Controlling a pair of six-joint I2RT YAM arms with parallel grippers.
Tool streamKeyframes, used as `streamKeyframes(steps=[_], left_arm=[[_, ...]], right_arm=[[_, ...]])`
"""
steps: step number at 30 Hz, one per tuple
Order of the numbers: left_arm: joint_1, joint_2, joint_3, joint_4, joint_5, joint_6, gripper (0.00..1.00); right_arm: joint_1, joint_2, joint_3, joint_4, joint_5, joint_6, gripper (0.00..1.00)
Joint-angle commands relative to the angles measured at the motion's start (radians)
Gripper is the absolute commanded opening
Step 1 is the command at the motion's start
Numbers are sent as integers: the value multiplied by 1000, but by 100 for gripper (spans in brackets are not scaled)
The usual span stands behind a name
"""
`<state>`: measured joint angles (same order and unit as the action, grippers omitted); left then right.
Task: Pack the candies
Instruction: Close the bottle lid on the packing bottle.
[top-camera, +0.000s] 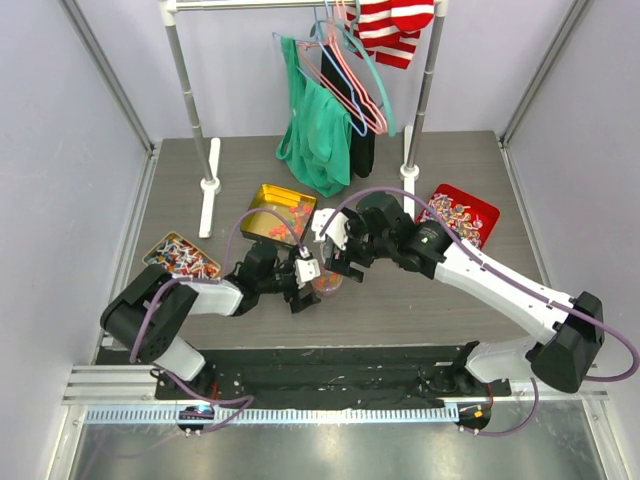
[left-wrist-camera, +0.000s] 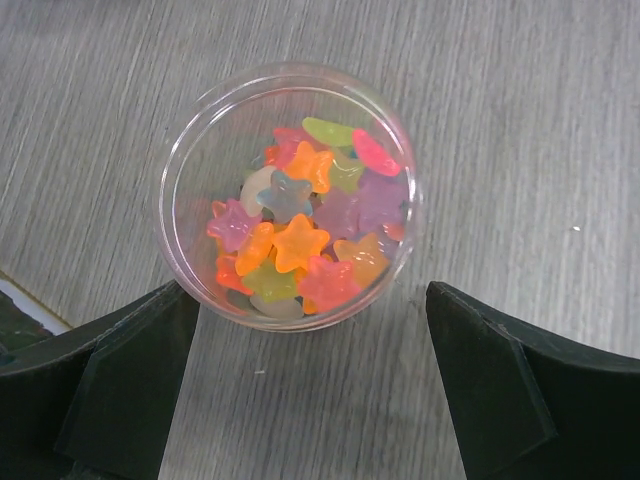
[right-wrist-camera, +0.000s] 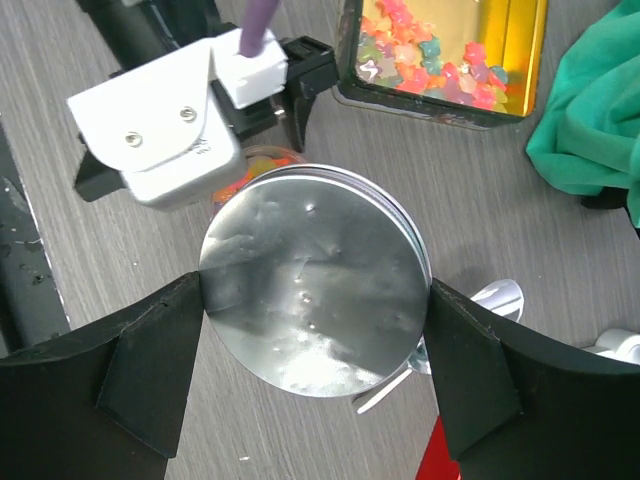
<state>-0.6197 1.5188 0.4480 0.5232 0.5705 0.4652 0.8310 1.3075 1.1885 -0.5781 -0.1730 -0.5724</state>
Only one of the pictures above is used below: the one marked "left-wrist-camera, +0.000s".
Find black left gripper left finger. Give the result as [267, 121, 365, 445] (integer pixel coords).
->
[1, 281, 199, 479]

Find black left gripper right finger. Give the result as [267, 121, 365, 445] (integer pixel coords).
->
[426, 282, 639, 479]

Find gold tin lollipops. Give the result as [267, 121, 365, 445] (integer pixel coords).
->
[0, 272, 73, 356]

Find clear plastic jar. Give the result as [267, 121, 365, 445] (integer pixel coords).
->
[154, 63, 422, 332]

